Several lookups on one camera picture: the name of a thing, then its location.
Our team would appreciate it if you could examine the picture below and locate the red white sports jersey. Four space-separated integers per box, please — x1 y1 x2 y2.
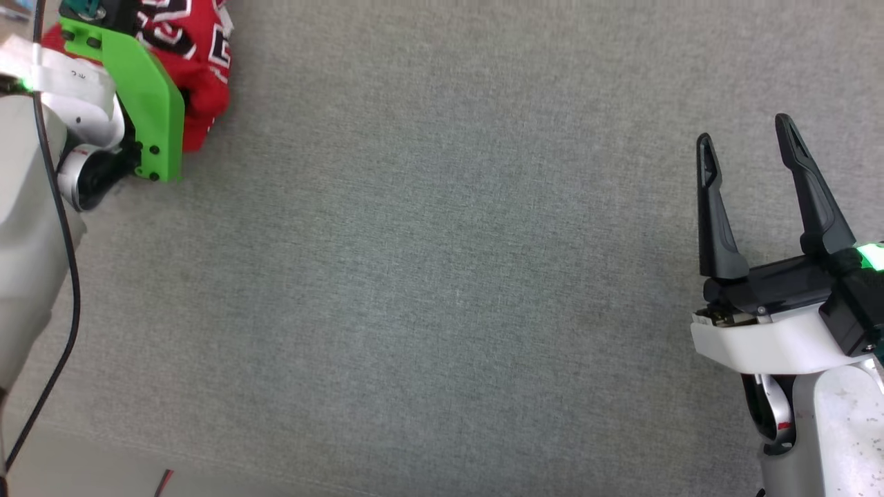
41 0 234 153

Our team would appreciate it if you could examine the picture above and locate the white paper label tape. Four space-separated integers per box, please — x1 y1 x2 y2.
0 38 116 115

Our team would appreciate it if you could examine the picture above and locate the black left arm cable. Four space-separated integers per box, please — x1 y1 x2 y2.
0 0 82 478

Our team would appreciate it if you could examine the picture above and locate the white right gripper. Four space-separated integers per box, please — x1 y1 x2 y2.
691 113 872 378

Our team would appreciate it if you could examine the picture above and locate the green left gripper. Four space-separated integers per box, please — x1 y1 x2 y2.
59 17 186 184

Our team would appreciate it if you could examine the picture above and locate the grey fabric sofa seat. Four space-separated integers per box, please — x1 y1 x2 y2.
0 0 884 497

